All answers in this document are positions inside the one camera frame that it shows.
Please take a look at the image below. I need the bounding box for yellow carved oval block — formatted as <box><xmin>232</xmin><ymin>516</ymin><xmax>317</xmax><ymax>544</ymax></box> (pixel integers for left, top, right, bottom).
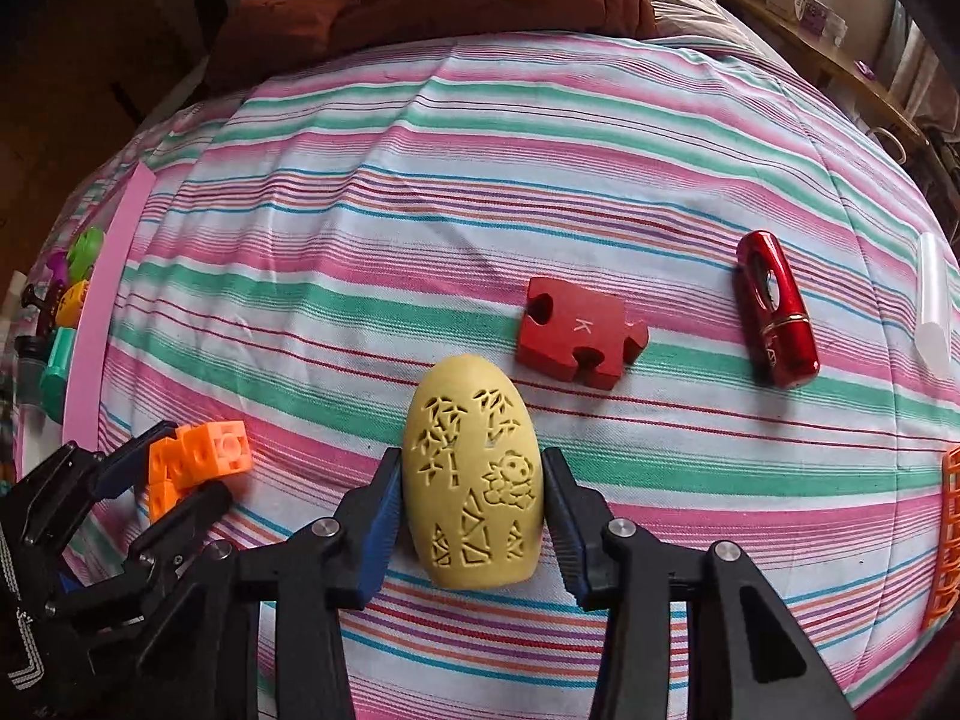
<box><xmin>402</xmin><ymin>355</ymin><xmax>544</xmax><ymax>590</ymax></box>

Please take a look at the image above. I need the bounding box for orange cube block cluster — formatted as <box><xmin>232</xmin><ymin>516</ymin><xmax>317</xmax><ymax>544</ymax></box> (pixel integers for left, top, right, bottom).
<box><xmin>146</xmin><ymin>421</ymin><xmax>254</xmax><ymax>522</ymax></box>

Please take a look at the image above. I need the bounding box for striped bed quilt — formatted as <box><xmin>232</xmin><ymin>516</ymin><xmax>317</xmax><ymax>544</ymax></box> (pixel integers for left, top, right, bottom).
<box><xmin>13</xmin><ymin>31</ymin><xmax>960</xmax><ymax>720</ymax></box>

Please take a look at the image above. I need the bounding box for teal green flanged cylinder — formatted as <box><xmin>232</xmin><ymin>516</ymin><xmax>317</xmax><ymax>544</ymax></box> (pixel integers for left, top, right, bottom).
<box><xmin>39</xmin><ymin>327</ymin><xmax>76</xmax><ymax>424</ymax></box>

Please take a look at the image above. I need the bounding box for wooden side table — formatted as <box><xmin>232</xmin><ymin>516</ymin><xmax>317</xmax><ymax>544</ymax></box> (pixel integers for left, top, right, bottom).
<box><xmin>718</xmin><ymin>0</ymin><xmax>929</xmax><ymax>154</ymax></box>

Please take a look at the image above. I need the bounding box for black grey cylinder jar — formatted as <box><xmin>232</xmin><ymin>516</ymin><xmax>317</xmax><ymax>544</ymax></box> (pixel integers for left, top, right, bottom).
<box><xmin>14</xmin><ymin>335</ymin><xmax>52</xmax><ymax>406</ymax></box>

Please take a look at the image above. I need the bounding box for yellow orange small block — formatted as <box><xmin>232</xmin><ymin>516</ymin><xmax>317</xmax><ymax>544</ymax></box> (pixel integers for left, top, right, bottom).
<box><xmin>53</xmin><ymin>280</ymin><xmax>89</xmax><ymax>328</ymax></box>

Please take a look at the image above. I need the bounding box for striped grey pillow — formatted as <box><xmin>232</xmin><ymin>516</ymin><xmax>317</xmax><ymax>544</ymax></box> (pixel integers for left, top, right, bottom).
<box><xmin>651</xmin><ymin>0</ymin><xmax>763</xmax><ymax>50</ymax></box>

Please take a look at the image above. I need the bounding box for brown rust duvet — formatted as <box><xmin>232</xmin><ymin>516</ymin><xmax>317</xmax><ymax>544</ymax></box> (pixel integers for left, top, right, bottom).
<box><xmin>203</xmin><ymin>0</ymin><xmax>658</xmax><ymax>96</ymax></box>

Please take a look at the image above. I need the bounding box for red metallic capsule case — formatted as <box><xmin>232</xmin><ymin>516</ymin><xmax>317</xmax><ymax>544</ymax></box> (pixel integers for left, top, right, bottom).
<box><xmin>734</xmin><ymin>229</ymin><xmax>820</xmax><ymax>388</ymax></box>

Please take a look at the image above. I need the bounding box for green and white round toy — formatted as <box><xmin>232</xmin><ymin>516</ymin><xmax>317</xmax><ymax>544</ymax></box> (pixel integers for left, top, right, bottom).
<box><xmin>67</xmin><ymin>226</ymin><xmax>106</xmax><ymax>284</ymax></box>

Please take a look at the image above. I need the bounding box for purple flanged cup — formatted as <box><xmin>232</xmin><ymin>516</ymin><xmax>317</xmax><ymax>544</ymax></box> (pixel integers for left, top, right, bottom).
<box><xmin>46</xmin><ymin>250</ymin><xmax>68</xmax><ymax>288</ymax></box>

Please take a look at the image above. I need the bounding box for white translucent tube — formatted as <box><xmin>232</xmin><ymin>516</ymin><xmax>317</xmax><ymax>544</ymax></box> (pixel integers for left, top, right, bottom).
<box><xmin>914</xmin><ymin>232</ymin><xmax>952</xmax><ymax>380</ymax></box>

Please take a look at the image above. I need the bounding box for orange plastic rack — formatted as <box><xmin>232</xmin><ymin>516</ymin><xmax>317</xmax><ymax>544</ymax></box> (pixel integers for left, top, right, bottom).
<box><xmin>923</xmin><ymin>447</ymin><xmax>960</xmax><ymax>629</ymax></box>

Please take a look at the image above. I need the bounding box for purple small box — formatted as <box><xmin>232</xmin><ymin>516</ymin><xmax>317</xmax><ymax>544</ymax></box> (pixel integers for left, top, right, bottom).
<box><xmin>799</xmin><ymin>0</ymin><xmax>832</xmax><ymax>37</ymax></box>

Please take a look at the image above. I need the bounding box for red puzzle piece block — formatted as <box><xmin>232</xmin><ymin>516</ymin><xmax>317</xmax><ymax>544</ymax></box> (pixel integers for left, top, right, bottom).
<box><xmin>516</xmin><ymin>277</ymin><xmax>649</xmax><ymax>392</ymax></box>

